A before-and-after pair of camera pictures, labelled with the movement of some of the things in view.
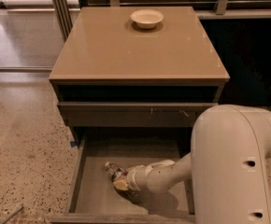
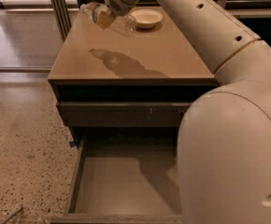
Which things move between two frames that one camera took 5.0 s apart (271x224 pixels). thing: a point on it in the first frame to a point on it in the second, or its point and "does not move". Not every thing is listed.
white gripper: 134,178 to 116,2
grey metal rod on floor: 12,215 does not move
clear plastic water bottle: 116,173 to 124,25
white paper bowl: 147,19 does not move
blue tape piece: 73,144 does not move
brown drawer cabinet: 132,95 does not move
